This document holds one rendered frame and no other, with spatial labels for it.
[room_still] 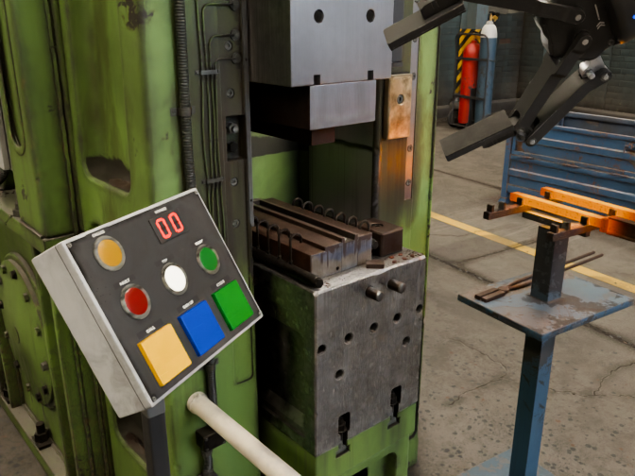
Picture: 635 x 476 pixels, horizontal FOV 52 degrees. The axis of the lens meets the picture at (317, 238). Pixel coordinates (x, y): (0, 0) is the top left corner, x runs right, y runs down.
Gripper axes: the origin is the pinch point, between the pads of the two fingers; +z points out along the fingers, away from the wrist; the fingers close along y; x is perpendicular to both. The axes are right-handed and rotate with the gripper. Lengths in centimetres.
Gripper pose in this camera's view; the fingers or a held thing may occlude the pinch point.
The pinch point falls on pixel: (427, 93)
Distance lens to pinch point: 63.4
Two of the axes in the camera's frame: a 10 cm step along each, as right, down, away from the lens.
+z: -8.7, 4.0, 2.7
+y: -4.8, -6.4, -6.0
